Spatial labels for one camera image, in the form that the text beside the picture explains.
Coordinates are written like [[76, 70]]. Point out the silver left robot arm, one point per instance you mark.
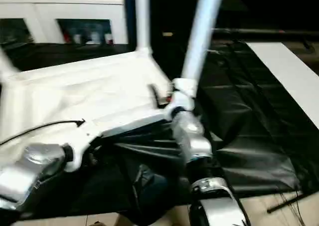
[[32, 161]]

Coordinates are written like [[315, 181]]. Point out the black stand leg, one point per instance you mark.
[[286, 203]]

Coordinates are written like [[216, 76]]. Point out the black long bar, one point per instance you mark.
[[261, 32]]

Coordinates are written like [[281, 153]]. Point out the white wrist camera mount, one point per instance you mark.
[[82, 141], [184, 98]]

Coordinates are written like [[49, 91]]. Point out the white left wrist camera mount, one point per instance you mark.
[[82, 141]]

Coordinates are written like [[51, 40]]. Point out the white flat sheet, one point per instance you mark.
[[286, 71]]

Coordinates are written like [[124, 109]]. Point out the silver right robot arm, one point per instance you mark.
[[197, 141]]

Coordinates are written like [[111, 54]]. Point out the black case with gold label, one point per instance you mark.
[[169, 11]]

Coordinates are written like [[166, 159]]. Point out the black mat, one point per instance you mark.
[[249, 126]]

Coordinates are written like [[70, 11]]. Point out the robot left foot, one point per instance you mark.
[[96, 223]]

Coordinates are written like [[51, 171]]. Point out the white plastic table leg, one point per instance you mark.
[[5, 64], [202, 36], [143, 19]]

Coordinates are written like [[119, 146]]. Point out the white cabinet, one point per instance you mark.
[[62, 9]]

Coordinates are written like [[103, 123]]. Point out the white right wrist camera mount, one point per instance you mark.
[[184, 98]]

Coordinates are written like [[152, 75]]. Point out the white plastic table top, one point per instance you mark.
[[74, 91]]

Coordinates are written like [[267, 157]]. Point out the red white small bottle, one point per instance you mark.
[[66, 37]]

